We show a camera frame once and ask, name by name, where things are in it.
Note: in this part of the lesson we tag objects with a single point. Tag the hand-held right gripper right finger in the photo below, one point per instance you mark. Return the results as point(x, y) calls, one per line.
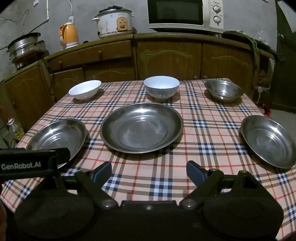
point(196, 173)

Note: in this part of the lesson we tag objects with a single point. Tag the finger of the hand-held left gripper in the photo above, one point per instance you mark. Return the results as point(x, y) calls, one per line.
point(63, 154)

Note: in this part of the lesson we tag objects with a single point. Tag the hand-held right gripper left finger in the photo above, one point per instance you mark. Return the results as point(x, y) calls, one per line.
point(101, 173)

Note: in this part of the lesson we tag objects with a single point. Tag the large steel plate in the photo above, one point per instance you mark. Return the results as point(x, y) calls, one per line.
point(141, 129)

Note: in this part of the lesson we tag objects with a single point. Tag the shallow white bowl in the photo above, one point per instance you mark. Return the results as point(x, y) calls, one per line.
point(85, 91)

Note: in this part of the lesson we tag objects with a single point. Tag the small steel bowl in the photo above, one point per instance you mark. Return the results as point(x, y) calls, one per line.
point(223, 90)

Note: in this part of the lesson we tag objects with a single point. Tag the deep white bowl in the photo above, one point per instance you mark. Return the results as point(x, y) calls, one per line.
point(161, 89)

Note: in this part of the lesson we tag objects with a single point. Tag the plaid tablecloth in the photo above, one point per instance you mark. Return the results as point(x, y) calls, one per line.
point(208, 143)

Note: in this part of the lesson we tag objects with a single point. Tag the cooking oil bottle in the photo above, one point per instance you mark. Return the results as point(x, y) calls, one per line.
point(15, 132)

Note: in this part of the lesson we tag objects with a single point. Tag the small red object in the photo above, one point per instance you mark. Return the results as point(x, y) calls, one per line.
point(266, 110)

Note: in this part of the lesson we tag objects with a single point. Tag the black induction cooker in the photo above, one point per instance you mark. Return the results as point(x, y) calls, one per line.
point(20, 65)

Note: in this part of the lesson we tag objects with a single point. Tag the small white object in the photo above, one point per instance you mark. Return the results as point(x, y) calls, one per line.
point(260, 89)

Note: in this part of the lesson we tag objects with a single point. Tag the steel steamer pot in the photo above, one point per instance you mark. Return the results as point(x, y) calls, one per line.
point(24, 45)

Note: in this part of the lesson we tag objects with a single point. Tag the wooden kitchen cabinet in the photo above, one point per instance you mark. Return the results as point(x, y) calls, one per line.
point(166, 58)

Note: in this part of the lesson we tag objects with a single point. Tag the orange electric kettle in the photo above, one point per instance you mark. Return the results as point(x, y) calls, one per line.
point(70, 34)

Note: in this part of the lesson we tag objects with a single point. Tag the white power plug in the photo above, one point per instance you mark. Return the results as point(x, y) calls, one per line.
point(72, 19)

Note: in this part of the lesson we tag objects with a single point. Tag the dark green door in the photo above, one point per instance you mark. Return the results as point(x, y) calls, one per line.
point(284, 69)

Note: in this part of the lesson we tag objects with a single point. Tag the green cloth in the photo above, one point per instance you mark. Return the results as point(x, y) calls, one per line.
point(254, 47)

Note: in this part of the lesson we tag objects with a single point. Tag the round wooden board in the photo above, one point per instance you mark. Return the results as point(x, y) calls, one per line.
point(129, 32)

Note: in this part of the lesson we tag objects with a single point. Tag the white rice cooker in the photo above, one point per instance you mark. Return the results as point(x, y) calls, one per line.
point(111, 23)

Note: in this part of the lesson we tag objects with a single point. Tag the dark cloth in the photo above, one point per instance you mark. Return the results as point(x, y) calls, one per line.
point(231, 34)

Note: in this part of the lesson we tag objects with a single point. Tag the black folded umbrella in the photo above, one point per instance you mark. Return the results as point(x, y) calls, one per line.
point(270, 49)

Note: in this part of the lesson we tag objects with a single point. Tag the white microwave oven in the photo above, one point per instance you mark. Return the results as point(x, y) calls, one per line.
point(175, 11)

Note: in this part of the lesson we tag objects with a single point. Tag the white wall conduit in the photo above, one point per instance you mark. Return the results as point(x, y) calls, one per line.
point(47, 11)

